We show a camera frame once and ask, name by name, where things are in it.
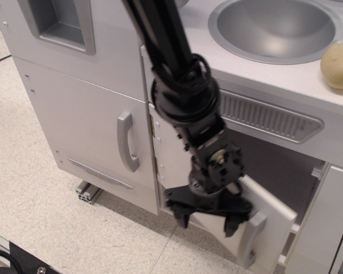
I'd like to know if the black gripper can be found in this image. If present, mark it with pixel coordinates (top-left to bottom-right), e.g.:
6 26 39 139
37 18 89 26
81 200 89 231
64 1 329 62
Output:
165 186 253 237

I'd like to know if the white cabinet door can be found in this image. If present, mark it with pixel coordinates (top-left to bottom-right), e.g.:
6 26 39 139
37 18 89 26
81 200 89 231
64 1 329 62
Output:
285 166 343 273
149 104 297 273

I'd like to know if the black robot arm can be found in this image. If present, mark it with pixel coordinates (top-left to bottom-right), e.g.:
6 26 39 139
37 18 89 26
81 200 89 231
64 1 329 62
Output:
124 1 253 237

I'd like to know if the white toy kitchen cabinet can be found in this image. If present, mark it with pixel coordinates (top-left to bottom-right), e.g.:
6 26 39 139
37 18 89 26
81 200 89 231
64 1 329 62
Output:
0 1 343 273

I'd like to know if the lower metal door hinge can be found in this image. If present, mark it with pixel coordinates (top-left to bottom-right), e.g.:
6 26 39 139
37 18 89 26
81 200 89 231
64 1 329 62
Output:
154 157 160 176

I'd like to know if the metal door hinge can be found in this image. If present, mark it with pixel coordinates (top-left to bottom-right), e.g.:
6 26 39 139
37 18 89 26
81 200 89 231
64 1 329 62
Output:
154 157 160 176
149 114 155 138

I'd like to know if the upper metal door hinge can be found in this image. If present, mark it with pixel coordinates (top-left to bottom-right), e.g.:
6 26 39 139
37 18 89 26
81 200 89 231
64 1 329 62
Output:
149 114 155 138

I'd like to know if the grey vent panel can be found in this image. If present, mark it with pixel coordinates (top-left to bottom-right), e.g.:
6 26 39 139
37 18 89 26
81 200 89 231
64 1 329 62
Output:
220 90 324 144

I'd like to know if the silver fridge nameplate trim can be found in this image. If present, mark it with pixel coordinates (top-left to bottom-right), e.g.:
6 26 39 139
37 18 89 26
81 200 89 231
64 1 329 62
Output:
68 158 135 190

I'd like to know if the silver sink bowl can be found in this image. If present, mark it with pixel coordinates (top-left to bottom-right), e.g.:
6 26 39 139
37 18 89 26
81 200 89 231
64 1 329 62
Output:
208 1 343 65

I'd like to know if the beige toy potato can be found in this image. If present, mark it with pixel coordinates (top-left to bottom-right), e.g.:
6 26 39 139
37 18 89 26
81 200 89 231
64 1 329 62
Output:
320 40 343 90

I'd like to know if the grey recessed dispenser panel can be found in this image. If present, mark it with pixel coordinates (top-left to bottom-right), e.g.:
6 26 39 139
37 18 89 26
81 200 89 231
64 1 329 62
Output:
18 1 95 55

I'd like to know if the aluminium extrusion rail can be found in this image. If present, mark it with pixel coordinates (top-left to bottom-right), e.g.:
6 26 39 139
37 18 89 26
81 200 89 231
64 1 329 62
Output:
75 181 103 205

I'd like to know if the grey fridge door handle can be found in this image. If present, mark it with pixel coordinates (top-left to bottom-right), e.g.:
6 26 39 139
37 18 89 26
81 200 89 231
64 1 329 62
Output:
117 111 139 173

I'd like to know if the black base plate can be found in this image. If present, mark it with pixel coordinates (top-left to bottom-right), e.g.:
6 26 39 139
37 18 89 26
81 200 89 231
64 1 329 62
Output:
0 241 60 274

